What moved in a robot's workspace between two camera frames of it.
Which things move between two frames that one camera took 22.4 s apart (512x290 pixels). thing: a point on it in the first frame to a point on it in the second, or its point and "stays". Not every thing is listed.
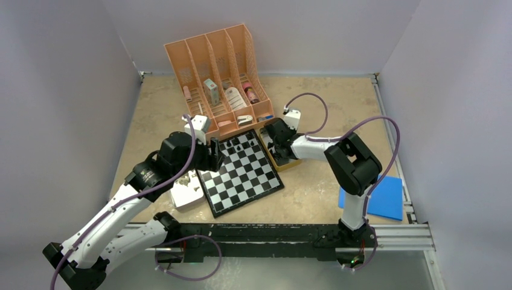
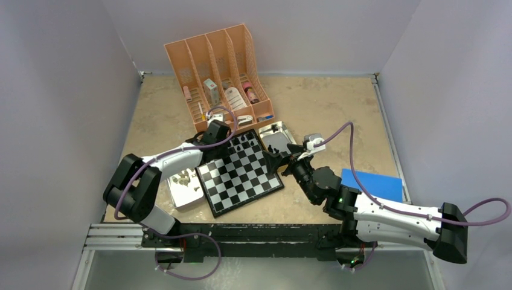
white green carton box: (212, 92) stays
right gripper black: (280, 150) to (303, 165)
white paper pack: (235, 98) stays
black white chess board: (246, 174) stays
